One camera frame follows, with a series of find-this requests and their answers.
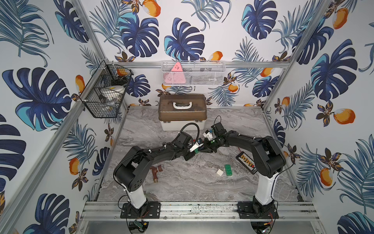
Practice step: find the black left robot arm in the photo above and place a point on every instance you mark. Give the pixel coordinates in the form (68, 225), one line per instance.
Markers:
(132, 170)

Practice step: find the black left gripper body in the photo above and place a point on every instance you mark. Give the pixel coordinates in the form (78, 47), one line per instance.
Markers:
(190, 153)

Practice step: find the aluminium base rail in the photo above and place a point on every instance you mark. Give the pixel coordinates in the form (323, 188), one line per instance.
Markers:
(200, 211)

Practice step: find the small white lego brick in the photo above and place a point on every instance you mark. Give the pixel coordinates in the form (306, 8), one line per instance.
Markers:
(219, 172)

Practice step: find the black wire basket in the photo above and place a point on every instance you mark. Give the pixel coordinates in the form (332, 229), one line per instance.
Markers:
(105, 75)

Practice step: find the brown lidded storage box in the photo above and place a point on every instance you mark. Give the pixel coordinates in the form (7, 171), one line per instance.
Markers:
(175, 111)

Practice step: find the white mesh wall basket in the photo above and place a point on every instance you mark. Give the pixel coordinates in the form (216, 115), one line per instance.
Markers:
(198, 73)

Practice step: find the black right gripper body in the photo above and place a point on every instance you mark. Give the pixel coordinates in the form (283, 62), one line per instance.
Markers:
(209, 146)

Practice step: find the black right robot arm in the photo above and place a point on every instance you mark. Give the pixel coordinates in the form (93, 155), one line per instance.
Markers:
(267, 157)

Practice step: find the white object in basket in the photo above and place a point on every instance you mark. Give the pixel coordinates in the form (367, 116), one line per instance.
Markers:
(111, 93)

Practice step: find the pink triangle card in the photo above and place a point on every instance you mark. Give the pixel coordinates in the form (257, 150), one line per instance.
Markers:
(175, 75)

